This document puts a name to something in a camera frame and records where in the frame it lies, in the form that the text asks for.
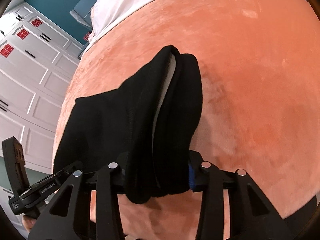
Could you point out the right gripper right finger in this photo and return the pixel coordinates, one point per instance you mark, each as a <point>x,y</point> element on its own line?
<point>233,198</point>

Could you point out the grey blue chair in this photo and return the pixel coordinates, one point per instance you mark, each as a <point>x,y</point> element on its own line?
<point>82,13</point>

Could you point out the white panelled wardrobe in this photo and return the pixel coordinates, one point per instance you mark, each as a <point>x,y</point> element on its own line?
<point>38,61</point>

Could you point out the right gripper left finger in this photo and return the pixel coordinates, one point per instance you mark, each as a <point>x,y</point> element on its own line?
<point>72,204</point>

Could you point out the person's left hand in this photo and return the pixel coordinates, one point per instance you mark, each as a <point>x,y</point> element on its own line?
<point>28,222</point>

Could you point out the orange plush bed blanket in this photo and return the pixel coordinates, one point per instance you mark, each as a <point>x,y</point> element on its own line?
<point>259,64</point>

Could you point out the black pants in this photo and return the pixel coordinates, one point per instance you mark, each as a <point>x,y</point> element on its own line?
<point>146,124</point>

